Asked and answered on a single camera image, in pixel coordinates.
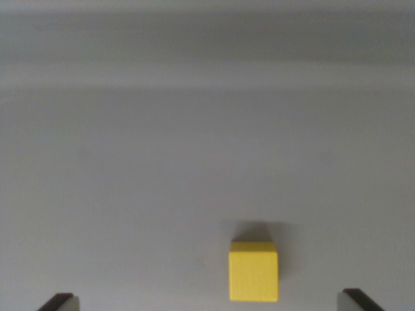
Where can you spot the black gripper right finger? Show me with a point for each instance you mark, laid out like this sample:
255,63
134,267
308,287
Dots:
351,303

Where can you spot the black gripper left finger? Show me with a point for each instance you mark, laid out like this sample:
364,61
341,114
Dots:
63,304

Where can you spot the yellow cube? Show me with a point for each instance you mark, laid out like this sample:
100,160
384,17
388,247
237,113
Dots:
253,275

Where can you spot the grey plastic tray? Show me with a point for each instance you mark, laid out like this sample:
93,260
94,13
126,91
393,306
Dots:
162,145

